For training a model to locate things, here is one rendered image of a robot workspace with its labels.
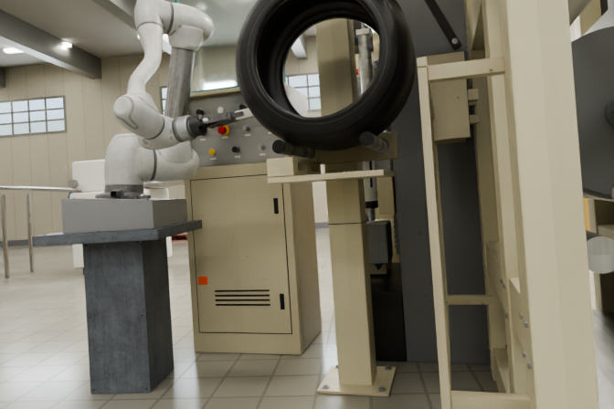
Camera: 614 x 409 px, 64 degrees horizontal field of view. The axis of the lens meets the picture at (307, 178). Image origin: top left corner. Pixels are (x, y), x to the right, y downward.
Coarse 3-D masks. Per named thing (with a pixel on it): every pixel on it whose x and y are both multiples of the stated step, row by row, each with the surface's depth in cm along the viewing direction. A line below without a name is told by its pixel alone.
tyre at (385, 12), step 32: (288, 0) 171; (320, 0) 177; (352, 0) 174; (384, 0) 146; (256, 32) 156; (288, 32) 182; (384, 32) 145; (256, 64) 158; (384, 64) 145; (256, 96) 156; (384, 96) 146; (288, 128) 154; (320, 128) 151; (352, 128) 150; (384, 128) 165
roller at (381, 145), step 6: (366, 132) 148; (360, 138) 148; (366, 138) 148; (372, 138) 147; (378, 138) 160; (366, 144) 148; (372, 144) 149; (378, 144) 159; (384, 144) 172; (378, 150) 169; (384, 150) 178
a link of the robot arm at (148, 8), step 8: (144, 0) 195; (152, 0) 196; (160, 0) 198; (136, 8) 195; (144, 8) 194; (152, 8) 194; (160, 8) 196; (168, 8) 198; (136, 16) 194; (144, 16) 192; (152, 16) 193; (160, 16) 195; (168, 16) 198; (136, 24) 194; (160, 24) 195; (168, 24) 199; (168, 32) 202
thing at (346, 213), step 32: (320, 32) 190; (352, 32) 195; (320, 64) 190; (352, 64) 190; (320, 96) 190; (352, 96) 186; (352, 192) 186; (352, 224) 186; (352, 256) 186; (352, 288) 186; (352, 320) 186; (352, 352) 186
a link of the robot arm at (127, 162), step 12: (120, 144) 202; (132, 144) 204; (108, 156) 203; (120, 156) 201; (132, 156) 203; (144, 156) 206; (108, 168) 202; (120, 168) 201; (132, 168) 203; (144, 168) 206; (108, 180) 203; (120, 180) 201; (132, 180) 203; (144, 180) 209
